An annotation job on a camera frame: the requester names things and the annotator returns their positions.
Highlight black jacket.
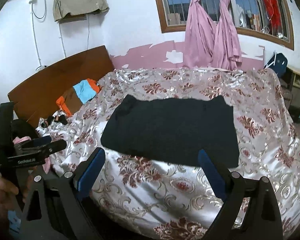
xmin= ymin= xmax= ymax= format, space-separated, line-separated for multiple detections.
xmin=101 ymin=95 xmax=239 ymax=168

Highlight blue orange folded clothes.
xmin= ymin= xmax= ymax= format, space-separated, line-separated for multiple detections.
xmin=56 ymin=79 xmax=101 ymax=117

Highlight left hand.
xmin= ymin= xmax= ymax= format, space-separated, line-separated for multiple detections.
xmin=0 ymin=175 xmax=19 ymax=221

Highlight brown wooden headboard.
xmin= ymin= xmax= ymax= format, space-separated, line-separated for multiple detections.
xmin=7 ymin=46 xmax=114 ymax=128

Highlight floral bedspread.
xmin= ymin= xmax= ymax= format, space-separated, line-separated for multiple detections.
xmin=37 ymin=68 xmax=300 ymax=239

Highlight wooden shelf desk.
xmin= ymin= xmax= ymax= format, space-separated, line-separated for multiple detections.
xmin=280 ymin=65 xmax=300 ymax=122

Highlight covered air conditioner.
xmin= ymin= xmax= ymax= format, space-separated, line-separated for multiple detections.
xmin=53 ymin=0 xmax=109 ymax=22

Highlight blue backpack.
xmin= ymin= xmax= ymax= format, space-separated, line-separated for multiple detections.
xmin=264 ymin=52 xmax=288 ymax=78

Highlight pink curtain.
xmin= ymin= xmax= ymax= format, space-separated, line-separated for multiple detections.
xmin=183 ymin=0 xmax=242 ymax=70

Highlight wooden framed window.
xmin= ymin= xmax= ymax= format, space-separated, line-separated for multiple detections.
xmin=151 ymin=0 xmax=295 ymax=51

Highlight red hanging garment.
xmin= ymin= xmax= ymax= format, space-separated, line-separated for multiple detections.
xmin=263 ymin=0 xmax=281 ymax=33

